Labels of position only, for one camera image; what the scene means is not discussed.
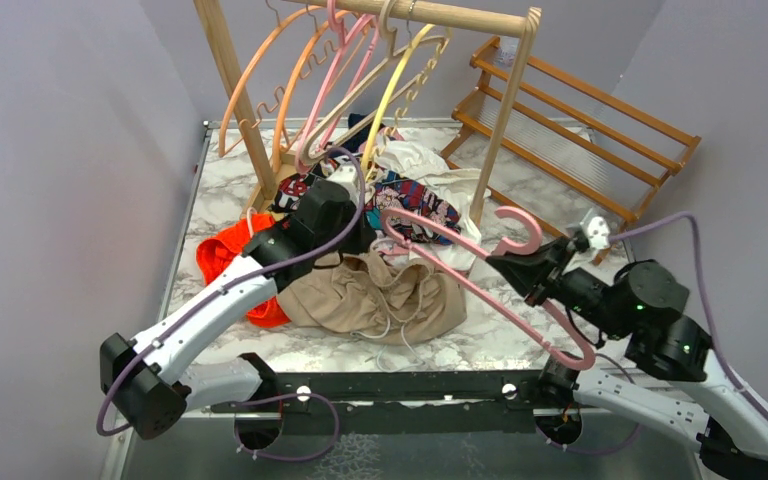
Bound yellow hanger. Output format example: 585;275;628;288
360;24;435;175

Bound comic print shorts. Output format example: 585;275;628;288
268;157;461;246

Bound orange mesh shorts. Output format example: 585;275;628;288
195;208;290;329

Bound wooden clothes rack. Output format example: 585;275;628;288
195;0;542;222

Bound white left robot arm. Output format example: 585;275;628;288
96;180;371;440

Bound orange wooden slatted shelf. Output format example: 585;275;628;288
442;37;701;235

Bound outer orange hanger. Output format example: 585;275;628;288
217;4;320;157

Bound inner orange hanger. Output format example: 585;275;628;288
271;18;339;173

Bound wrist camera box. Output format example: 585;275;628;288
327;163;362;197
566;207;611;265

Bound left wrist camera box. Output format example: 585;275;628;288
327;163;362;197

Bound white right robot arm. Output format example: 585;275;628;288
486;239;768;479

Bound orange hanger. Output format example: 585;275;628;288
217;4;320;157
271;18;339;173

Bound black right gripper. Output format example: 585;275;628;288
487;233;632;339

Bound black mounting rail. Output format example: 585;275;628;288
208;354;584;450

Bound pink hanger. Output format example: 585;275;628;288
295;1;378;174
379;205;597;372

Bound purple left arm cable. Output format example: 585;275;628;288
95;145;367;439

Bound beige shorts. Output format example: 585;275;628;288
277;253;467;345

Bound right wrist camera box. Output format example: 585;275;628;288
566;207;611;265

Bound cream notched hanger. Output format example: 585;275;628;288
383;27;452;140

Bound white garment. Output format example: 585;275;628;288
369;140;481;244

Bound beige hanger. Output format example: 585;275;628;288
299;0;448;167

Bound dark navy garment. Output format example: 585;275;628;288
340;113;371;154

